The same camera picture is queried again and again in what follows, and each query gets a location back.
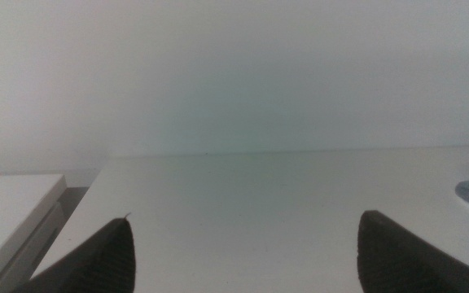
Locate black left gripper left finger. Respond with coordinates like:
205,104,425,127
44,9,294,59
12,217,137,293

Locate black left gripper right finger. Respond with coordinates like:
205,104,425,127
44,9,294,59
356,209,469,293

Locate white side table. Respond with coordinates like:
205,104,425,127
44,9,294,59
0,173,68,293

